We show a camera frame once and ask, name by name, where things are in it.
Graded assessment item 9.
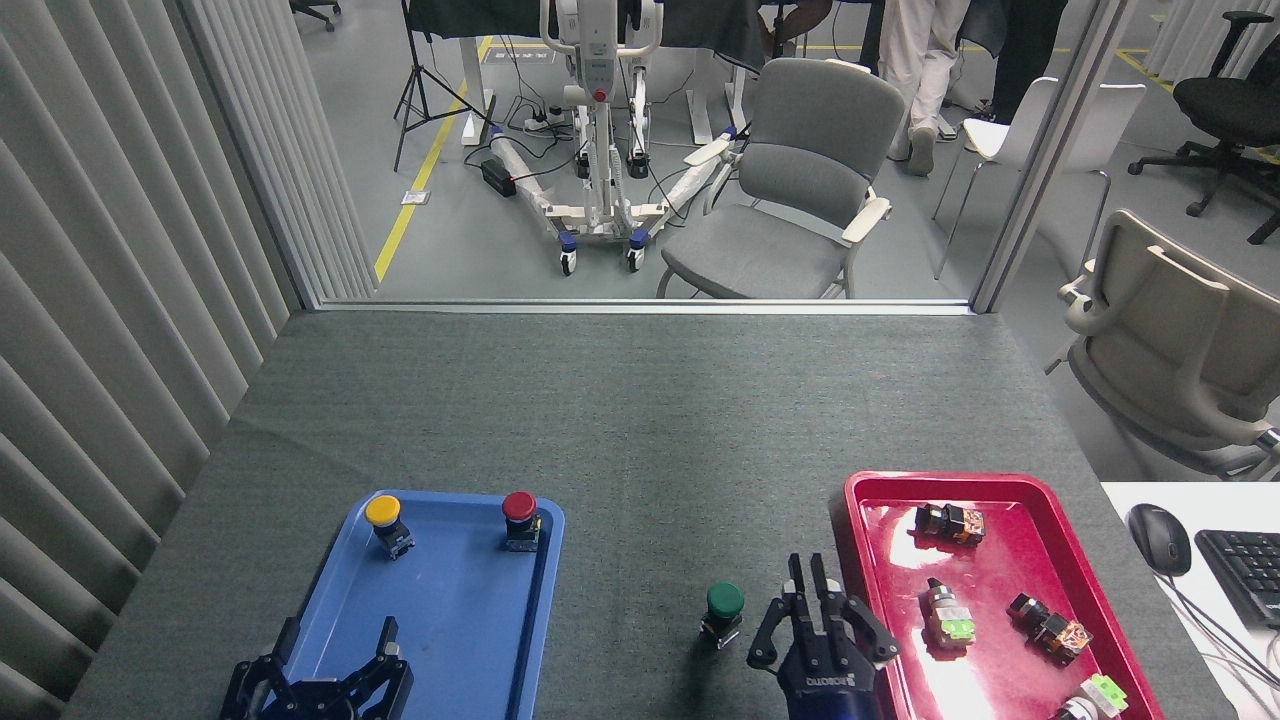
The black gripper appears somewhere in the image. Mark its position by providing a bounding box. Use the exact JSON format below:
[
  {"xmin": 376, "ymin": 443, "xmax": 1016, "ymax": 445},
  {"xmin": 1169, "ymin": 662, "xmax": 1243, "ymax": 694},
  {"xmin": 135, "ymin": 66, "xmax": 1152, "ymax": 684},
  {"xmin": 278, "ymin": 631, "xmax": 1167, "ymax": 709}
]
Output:
[
  {"xmin": 220, "ymin": 617, "xmax": 414, "ymax": 720},
  {"xmin": 747, "ymin": 553, "xmax": 899, "ymax": 720}
]

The green push button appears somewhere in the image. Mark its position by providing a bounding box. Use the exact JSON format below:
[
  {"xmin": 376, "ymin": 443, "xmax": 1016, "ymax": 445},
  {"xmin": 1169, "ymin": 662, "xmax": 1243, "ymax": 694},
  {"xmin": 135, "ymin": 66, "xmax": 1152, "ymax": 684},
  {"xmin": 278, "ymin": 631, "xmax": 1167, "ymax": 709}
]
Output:
[{"xmin": 700, "ymin": 582, "xmax": 746, "ymax": 649}]

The silver switch with green block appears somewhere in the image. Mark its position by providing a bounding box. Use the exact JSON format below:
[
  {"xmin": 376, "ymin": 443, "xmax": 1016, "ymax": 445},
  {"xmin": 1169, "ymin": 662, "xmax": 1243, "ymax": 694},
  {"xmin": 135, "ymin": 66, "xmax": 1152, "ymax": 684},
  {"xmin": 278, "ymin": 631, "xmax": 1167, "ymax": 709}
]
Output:
[{"xmin": 922, "ymin": 578, "xmax": 976, "ymax": 649}]

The person in dark trousers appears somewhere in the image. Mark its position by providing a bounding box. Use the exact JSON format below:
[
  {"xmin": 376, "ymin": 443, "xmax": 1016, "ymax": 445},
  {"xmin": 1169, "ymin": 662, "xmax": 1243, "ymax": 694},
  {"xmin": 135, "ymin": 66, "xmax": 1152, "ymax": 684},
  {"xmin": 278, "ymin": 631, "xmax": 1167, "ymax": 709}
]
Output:
[{"xmin": 985, "ymin": 0, "xmax": 1069, "ymax": 126}]

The red push button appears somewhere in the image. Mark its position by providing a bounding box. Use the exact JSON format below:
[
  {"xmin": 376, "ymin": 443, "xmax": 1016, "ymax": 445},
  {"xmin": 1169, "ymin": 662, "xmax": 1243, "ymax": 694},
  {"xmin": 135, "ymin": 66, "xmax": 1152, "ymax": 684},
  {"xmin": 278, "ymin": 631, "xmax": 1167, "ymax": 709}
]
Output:
[{"xmin": 500, "ymin": 491, "xmax": 542, "ymax": 553}]

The beige office chair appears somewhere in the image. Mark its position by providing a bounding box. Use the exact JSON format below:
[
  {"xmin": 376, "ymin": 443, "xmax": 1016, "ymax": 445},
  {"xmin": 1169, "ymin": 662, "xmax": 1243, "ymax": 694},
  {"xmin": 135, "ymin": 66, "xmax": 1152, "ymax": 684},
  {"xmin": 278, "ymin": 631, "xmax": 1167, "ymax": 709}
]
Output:
[{"xmin": 1045, "ymin": 208, "xmax": 1280, "ymax": 483}]

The black orange switch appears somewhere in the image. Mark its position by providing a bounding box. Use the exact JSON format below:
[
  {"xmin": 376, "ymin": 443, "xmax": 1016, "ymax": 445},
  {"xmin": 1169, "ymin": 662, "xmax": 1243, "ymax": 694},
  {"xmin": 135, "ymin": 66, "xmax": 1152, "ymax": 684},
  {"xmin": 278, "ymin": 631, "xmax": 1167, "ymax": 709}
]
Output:
[
  {"xmin": 1006, "ymin": 593, "xmax": 1094, "ymax": 666},
  {"xmin": 914, "ymin": 503, "xmax": 986, "ymax": 547}
]

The desk with black cloth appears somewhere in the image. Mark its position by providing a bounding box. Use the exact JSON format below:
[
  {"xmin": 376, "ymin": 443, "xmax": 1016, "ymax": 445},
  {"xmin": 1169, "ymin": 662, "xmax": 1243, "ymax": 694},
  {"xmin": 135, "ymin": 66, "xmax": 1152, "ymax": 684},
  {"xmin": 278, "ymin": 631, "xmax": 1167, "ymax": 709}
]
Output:
[{"xmin": 405, "ymin": 0, "xmax": 776, "ymax": 147}]

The white stand on wheels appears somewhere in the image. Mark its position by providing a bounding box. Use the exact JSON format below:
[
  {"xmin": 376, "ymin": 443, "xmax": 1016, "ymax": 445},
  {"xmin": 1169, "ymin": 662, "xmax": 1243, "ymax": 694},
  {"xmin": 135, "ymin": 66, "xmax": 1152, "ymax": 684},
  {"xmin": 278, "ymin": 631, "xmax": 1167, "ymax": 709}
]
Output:
[{"xmin": 488, "ymin": 0, "xmax": 751, "ymax": 276}]

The person in pale trousers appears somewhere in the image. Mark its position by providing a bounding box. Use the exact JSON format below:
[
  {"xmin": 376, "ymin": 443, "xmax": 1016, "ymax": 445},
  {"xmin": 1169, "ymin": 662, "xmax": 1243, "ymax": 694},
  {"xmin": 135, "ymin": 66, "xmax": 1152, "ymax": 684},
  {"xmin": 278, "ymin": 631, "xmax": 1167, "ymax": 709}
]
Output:
[{"xmin": 880, "ymin": 0, "xmax": 973, "ymax": 177}]

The white plastic chair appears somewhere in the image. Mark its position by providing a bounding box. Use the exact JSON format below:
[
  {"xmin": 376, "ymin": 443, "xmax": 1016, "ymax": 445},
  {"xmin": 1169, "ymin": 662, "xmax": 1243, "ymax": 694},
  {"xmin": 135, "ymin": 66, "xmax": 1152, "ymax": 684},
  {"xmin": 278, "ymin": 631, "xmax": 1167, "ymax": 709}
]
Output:
[{"xmin": 932, "ymin": 77, "xmax": 1148, "ymax": 281}]

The white green switch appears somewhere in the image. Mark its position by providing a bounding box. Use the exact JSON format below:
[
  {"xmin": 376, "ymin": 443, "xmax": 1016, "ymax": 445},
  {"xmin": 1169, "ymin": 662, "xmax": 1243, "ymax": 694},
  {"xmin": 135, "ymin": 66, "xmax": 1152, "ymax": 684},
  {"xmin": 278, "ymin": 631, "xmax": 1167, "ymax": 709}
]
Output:
[{"xmin": 1055, "ymin": 675, "xmax": 1129, "ymax": 720}]

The black tripod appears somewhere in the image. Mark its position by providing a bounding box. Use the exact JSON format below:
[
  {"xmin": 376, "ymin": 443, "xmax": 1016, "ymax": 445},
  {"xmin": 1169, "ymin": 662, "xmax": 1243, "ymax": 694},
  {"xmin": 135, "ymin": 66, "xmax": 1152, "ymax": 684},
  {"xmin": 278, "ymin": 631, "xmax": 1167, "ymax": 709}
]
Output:
[{"xmin": 393, "ymin": 0, "xmax": 496, "ymax": 173}]

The black computer mouse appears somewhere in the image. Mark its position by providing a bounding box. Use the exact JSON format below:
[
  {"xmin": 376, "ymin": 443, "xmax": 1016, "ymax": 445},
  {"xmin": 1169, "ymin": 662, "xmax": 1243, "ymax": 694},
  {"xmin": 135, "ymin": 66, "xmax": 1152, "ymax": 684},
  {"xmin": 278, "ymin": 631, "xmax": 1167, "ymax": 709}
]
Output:
[{"xmin": 1126, "ymin": 503, "xmax": 1193, "ymax": 578}]

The red plastic tray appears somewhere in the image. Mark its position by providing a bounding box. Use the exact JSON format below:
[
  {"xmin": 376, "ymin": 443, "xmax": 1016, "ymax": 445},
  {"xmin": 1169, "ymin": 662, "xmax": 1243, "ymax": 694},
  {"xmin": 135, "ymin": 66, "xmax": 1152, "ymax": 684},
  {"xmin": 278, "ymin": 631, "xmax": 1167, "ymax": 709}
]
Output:
[{"xmin": 830, "ymin": 471, "xmax": 1166, "ymax": 720}]

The black office chair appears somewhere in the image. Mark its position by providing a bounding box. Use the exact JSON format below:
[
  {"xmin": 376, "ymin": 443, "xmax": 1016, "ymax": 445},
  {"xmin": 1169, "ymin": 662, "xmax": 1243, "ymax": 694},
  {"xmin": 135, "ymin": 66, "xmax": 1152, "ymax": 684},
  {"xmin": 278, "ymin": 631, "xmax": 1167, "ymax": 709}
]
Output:
[{"xmin": 1128, "ymin": 10, "xmax": 1280, "ymax": 246}]

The silver post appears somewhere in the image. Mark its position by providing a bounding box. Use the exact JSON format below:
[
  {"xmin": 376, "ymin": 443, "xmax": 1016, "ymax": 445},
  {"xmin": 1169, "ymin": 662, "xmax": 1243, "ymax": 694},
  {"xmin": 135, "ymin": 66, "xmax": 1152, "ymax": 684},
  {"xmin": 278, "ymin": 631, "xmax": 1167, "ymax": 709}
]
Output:
[{"xmin": 970, "ymin": 0, "xmax": 1136, "ymax": 314}]

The grey padded chair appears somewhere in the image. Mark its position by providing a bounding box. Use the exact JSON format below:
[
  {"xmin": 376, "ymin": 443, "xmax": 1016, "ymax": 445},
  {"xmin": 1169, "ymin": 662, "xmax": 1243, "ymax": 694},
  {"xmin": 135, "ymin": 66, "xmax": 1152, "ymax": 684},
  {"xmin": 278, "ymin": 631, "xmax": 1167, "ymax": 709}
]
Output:
[{"xmin": 655, "ymin": 57, "xmax": 906, "ymax": 299}]

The yellow push button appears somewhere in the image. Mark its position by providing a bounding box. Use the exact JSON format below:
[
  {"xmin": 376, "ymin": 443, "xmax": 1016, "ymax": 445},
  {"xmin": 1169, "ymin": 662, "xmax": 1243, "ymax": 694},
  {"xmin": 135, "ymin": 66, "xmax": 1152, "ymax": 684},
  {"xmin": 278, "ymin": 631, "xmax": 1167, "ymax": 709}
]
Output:
[{"xmin": 364, "ymin": 494, "xmax": 415, "ymax": 559}]

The black keyboard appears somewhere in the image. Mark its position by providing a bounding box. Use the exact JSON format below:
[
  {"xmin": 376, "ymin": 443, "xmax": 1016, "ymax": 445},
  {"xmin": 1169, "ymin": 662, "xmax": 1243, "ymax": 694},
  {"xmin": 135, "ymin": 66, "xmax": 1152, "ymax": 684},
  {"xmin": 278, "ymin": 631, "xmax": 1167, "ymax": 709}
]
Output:
[{"xmin": 1195, "ymin": 529, "xmax": 1280, "ymax": 631}]

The blue plastic tray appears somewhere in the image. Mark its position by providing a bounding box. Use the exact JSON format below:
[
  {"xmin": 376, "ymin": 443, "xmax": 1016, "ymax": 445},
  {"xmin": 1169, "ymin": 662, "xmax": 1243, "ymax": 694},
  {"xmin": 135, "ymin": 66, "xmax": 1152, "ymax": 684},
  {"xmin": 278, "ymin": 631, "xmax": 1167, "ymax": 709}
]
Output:
[{"xmin": 255, "ymin": 489, "xmax": 566, "ymax": 720}]

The silver table rail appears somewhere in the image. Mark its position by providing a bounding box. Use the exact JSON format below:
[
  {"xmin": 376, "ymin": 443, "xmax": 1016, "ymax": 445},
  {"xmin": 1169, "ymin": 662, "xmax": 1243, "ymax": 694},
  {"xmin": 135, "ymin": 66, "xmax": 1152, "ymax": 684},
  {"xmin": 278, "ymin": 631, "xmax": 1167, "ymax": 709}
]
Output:
[{"xmin": 315, "ymin": 298, "xmax": 976, "ymax": 317}]

